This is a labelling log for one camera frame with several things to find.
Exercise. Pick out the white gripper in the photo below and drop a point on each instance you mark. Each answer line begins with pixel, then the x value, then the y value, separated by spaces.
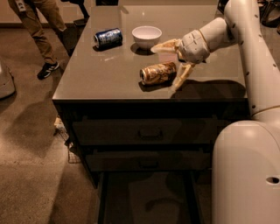
pixel 193 46

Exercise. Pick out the orange soda can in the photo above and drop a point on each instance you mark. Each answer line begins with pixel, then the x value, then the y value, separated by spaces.
pixel 158 74

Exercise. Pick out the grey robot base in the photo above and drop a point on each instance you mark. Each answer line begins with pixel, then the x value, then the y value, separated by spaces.
pixel 7 86

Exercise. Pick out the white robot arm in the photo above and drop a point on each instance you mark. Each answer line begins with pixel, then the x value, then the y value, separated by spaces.
pixel 246 154

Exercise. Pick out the blue soda can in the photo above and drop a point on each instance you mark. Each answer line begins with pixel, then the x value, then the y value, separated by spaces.
pixel 108 38

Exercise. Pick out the dark counter cabinet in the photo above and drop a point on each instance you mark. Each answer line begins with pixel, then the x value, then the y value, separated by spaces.
pixel 102 84

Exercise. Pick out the open bottom drawer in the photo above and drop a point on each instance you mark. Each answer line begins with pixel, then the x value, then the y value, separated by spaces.
pixel 152 197

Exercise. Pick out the white ceramic bowl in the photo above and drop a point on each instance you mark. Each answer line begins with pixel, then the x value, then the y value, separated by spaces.
pixel 146 36

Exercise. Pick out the dark object top right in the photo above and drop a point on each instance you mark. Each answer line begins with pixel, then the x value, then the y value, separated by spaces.
pixel 271 14

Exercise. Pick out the person in khaki pants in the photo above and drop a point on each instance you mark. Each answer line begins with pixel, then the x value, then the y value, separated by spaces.
pixel 27 12

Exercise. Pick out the top drawer with handle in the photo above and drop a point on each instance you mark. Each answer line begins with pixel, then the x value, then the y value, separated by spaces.
pixel 148 131

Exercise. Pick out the drawer with handle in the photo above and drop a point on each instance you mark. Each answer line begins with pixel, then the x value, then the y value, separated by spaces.
pixel 148 131
pixel 159 160

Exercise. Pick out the middle drawer with handle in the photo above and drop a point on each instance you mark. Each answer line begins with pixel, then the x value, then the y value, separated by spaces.
pixel 159 160

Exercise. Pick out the wire rack on floor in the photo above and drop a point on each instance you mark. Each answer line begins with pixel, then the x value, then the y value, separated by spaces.
pixel 60 130

